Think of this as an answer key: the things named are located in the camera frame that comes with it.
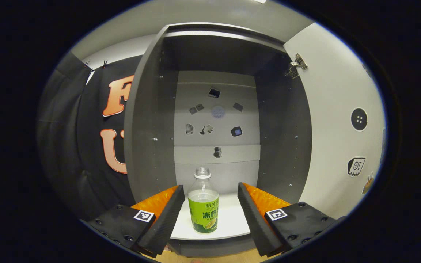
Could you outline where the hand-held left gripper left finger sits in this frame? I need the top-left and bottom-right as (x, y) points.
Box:
(81, 184), (186, 258)

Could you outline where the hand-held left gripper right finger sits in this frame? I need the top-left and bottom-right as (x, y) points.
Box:
(238, 182), (339, 258)

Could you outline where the green label bottle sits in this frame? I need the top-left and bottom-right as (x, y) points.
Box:
(188, 167), (219, 233)

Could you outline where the beige cabinet door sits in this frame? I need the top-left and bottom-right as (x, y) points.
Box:
(283, 23), (386, 220)

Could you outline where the white cabinet shelf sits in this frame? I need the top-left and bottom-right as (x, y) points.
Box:
(170, 193), (251, 241)

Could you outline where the dark grey cabinet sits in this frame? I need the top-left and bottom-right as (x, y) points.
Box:
(124, 23), (312, 258)

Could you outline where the metal door hinge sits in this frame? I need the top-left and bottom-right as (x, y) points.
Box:
(285, 53), (309, 79)

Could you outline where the black backdrop cloth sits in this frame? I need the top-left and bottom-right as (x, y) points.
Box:
(37, 51), (145, 220)

